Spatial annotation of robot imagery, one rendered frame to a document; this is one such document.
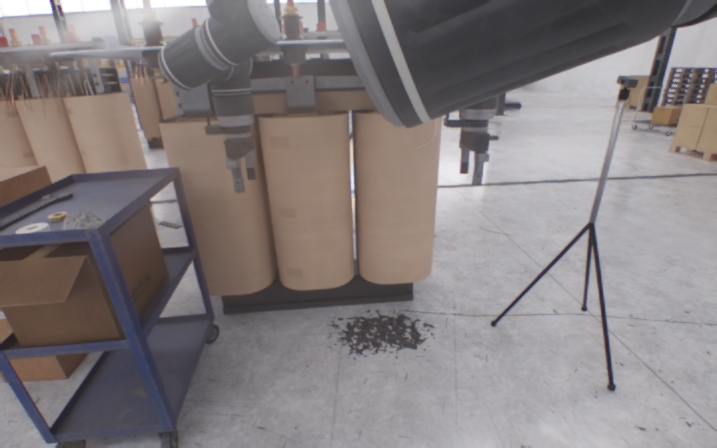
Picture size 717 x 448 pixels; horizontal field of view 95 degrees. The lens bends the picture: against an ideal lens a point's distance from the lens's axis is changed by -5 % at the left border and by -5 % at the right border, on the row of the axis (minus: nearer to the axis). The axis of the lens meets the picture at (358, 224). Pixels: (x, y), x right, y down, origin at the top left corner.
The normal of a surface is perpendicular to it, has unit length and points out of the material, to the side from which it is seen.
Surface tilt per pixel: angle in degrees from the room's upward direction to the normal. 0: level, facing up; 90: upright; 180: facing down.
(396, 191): 90
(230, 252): 90
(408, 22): 101
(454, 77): 131
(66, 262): 26
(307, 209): 90
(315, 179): 90
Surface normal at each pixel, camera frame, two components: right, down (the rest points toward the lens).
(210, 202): 0.09, 0.40
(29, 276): 0.03, -0.65
